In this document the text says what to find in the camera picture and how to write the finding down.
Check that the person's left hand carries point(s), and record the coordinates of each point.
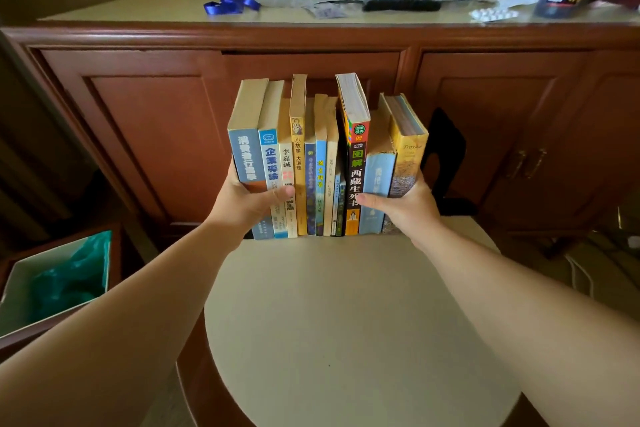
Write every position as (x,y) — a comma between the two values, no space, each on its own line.
(235,209)

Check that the person's right hand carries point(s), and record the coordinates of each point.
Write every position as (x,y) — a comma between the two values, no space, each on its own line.
(415,214)

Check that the person's right thumb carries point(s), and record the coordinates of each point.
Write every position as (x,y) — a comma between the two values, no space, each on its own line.
(375,201)

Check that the person's left thumb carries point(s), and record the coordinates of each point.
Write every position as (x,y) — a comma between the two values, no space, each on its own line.
(275,195)

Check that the row of books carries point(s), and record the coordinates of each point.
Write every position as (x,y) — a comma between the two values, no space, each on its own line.
(357,151)

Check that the thick blue orange spine book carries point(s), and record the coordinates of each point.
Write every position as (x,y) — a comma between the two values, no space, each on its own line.
(245,151)

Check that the yellow cover paperback book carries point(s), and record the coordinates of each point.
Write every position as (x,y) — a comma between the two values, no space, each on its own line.
(407,156)

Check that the person's left forearm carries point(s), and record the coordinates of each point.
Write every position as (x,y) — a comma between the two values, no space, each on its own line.
(115,331)

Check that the person's right forearm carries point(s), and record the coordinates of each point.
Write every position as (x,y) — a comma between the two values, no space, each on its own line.
(525,331)

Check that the black metal bookend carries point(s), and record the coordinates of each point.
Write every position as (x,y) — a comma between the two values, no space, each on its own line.
(445,151)

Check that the brown wooden sideboard cabinet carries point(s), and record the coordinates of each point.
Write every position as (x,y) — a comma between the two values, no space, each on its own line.
(150,131)

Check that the small grey sachet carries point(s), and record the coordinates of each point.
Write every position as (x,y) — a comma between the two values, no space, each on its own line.
(327,11)

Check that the blue ribbon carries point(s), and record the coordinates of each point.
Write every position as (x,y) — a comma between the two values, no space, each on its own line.
(231,4)

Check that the black remote control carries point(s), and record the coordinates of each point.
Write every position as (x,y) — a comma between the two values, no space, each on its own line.
(400,5)

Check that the round wooden table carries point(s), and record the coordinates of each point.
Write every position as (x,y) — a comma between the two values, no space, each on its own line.
(200,381)

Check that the flat white pill blister pack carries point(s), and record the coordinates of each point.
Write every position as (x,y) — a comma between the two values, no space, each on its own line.
(492,14)

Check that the green plastic bin liner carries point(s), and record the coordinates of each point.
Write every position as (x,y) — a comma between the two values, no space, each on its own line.
(70,281)

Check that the wooden waste bin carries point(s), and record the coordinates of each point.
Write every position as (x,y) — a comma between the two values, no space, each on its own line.
(15,291)

